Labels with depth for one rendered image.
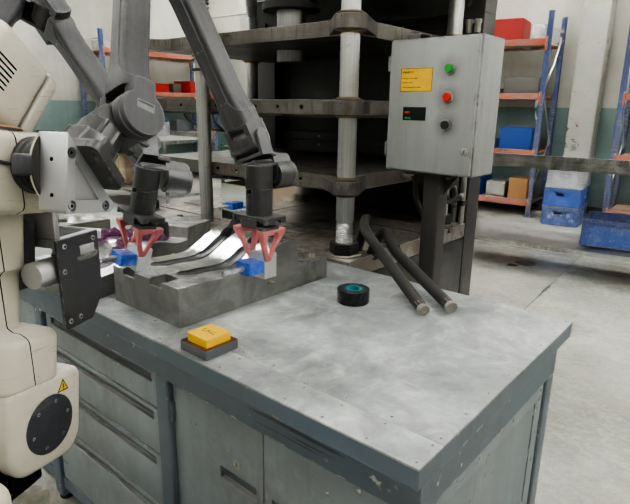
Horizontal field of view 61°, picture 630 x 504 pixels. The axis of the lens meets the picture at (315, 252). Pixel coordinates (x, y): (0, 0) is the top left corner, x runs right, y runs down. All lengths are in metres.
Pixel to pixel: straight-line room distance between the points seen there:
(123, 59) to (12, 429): 0.62
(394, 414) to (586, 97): 6.59
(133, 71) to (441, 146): 1.01
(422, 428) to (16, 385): 0.64
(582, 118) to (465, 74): 5.67
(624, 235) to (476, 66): 3.13
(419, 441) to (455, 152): 1.03
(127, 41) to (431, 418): 0.78
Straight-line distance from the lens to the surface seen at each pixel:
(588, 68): 7.31
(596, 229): 4.64
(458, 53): 1.69
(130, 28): 1.02
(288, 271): 1.40
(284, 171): 1.16
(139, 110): 0.92
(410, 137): 1.75
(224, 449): 1.21
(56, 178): 0.83
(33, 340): 1.01
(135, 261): 1.30
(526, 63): 7.79
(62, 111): 9.32
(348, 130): 1.73
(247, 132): 1.11
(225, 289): 1.26
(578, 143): 7.31
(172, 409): 1.31
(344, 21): 1.73
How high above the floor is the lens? 1.27
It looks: 15 degrees down
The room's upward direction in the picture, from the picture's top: 1 degrees clockwise
